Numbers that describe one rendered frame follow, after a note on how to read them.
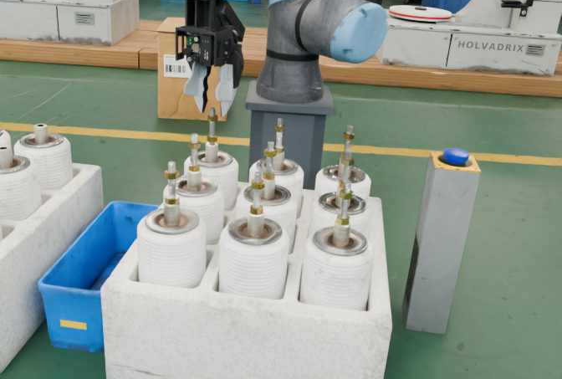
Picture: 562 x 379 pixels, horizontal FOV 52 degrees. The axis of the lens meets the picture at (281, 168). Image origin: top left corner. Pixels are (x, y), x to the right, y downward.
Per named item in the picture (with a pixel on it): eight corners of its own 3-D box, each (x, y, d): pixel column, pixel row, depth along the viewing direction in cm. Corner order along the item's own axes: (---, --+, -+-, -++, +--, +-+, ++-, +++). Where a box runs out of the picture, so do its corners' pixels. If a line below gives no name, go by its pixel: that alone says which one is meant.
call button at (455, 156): (440, 157, 94) (441, 145, 93) (464, 160, 94) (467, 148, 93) (443, 166, 91) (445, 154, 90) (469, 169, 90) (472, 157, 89)
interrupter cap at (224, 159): (199, 151, 106) (199, 147, 106) (237, 156, 105) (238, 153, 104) (183, 166, 99) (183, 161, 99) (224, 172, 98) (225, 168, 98)
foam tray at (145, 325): (181, 253, 119) (181, 174, 112) (369, 277, 116) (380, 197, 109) (106, 391, 84) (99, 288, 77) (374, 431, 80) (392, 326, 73)
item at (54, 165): (39, 213, 117) (30, 130, 110) (84, 219, 116) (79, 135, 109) (13, 237, 108) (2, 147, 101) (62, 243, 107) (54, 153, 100)
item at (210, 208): (169, 266, 102) (167, 173, 95) (222, 268, 103) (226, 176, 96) (160, 298, 93) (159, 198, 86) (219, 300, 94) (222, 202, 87)
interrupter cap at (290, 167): (287, 181, 96) (288, 176, 96) (247, 171, 99) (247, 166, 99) (304, 166, 103) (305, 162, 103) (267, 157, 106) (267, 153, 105)
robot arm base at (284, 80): (257, 82, 135) (259, 39, 131) (321, 86, 135) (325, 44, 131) (254, 100, 121) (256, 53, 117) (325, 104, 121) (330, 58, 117)
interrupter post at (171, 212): (175, 228, 79) (175, 207, 78) (160, 225, 80) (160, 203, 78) (184, 221, 81) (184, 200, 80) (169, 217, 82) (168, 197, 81)
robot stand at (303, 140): (244, 193, 148) (250, 79, 136) (316, 198, 148) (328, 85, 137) (239, 228, 131) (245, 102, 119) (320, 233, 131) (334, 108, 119)
